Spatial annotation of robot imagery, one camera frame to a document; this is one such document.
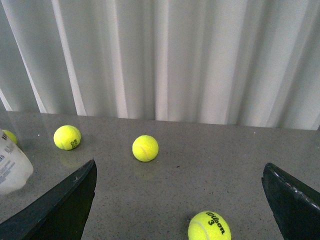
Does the Wilson 3 tennis ball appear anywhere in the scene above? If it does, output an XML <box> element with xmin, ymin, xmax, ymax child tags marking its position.
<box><xmin>187</xmin><ymin>211</ymin><xmax>232</xmax><ymax>240</ymax></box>

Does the yellow tennis ball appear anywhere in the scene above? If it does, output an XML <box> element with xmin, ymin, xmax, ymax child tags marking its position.
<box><xmin>132</xmin><ymin>135</ymin><xmax>159</xmax><ymax>162</ymax></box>
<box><xmin>2</xmin><ymin>129</ymin><xmax>18</xmax><ymax>144</ymax></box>
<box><xmin>53</xmin><ymin>125</ymin><xmax>82</xmax><ymax>151</ymax></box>

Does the clear tennis ball can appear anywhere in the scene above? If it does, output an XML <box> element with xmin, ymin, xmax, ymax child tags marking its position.
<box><xmin>0</xmin><ymin>129</ymin><xmax>34</xmax><ymax>195</ymax></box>

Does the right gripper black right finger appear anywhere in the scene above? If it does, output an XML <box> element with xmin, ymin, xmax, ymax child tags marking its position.
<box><xmin>261</xmin><ymin>162</ymin><xmax>320</xmax><ymax>240</ymax></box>

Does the white pleated curtain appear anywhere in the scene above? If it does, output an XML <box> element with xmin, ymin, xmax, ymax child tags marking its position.
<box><xmin>0</xmin><ymin>0</ymin><xmax>320</xmax><ymax>130</ymax></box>

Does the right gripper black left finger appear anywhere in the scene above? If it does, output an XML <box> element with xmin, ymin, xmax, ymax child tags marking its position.
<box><xmin>0</xmin><ymin>159</ymin><xmax>97</xmax><ymax>240</ymax></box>

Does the yellow tennis ball far right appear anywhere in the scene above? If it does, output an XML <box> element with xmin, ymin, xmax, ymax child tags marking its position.
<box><xmin>132</xmin><ymin>135</ymin><xmax>159</xmax><ymax>162</ymax></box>

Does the yellow tennis ball right centre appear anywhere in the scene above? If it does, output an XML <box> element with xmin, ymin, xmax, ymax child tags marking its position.
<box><xmin>53</xmin><ymin>125</ymin><xmax>82</xmax><ymax>151</ymax></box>

